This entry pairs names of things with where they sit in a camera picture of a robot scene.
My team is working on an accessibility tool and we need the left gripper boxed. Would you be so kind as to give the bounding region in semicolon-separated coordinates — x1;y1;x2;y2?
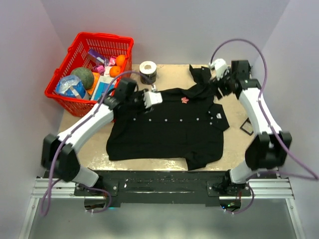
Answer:
126;89;154;117

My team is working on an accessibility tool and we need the black button shirt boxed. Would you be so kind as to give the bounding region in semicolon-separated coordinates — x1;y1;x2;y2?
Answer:
106;66;229;170

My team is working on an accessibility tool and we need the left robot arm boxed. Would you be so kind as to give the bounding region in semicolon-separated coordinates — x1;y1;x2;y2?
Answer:
41;78;157;195

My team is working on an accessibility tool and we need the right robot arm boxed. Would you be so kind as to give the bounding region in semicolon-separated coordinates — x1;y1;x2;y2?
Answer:
209;58;292;196

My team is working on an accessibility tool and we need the orange fruit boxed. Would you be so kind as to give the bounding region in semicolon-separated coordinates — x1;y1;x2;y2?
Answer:
109;66;121;78
116;55;126;67

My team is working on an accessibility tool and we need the blue white box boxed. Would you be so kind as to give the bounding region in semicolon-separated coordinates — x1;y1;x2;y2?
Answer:
90;76;113;101

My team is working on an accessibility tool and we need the green melon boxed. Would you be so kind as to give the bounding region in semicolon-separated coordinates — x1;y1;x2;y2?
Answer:
71;67;94;90

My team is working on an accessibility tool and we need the purple box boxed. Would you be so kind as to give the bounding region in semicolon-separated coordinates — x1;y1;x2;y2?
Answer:
87;48;106;66

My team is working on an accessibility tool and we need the blue white plastic bag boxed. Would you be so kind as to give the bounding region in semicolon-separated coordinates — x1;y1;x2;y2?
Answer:
55;75;89;100

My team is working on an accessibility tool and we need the red plastic basket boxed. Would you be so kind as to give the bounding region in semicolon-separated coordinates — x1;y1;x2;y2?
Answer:
44;32;134;117

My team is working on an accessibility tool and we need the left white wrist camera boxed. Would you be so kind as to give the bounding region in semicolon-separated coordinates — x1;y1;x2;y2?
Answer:
143;84;162;109

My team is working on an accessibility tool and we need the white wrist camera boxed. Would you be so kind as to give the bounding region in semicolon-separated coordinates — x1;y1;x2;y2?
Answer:
208;58;231;80
143;84;162;109

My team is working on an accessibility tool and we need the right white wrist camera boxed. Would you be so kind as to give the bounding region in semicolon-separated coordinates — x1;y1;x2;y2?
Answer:
208;58;231;80

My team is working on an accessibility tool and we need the black square frame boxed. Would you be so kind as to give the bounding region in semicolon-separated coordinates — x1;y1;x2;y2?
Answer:
240;118;254;136

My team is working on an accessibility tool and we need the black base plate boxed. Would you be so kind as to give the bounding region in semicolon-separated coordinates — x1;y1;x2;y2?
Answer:
74;170;252;208

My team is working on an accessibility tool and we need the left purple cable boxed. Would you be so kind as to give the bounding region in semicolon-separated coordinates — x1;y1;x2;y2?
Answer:
39;71;155;217

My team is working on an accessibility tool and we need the purple cable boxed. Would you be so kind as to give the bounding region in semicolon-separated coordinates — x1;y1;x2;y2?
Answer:
39;71;155;217
209;38;319;215

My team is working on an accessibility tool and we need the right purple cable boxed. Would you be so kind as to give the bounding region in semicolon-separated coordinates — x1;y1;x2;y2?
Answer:
209;38;319;215

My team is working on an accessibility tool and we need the aluminium rail frame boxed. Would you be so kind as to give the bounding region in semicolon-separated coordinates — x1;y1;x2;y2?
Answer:
19;173;305;239

